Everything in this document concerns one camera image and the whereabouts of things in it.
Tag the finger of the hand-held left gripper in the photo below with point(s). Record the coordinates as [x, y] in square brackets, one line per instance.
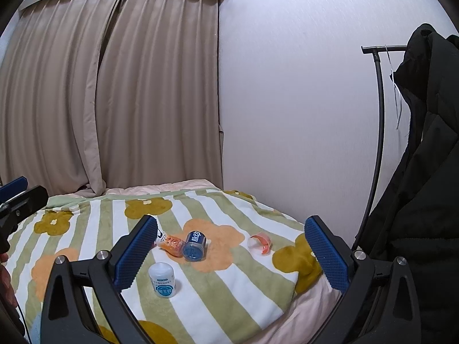
[28, 200]
[15, 185]

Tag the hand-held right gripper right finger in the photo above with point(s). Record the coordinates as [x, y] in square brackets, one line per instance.
[324, 254]

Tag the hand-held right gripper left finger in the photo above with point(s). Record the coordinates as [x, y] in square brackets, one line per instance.
[138, 251]

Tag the clear pink cup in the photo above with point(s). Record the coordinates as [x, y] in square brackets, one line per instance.
[263, 245]

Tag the person's left hand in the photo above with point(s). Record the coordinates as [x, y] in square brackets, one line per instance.
[5, 279]

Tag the orange snack packet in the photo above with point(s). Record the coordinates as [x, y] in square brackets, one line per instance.
[171, 244]

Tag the white bottle with blue label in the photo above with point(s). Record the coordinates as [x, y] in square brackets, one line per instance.
[163, 280]

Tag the striped floral blanket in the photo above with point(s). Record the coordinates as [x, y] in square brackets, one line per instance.
[222, 286]

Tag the beige curtain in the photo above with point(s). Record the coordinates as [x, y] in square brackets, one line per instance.
[50, 96]
[161, 89]

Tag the black coat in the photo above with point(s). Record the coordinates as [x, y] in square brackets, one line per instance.
[426, 186]

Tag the black coat rack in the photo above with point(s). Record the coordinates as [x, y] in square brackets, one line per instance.
[382, 114]

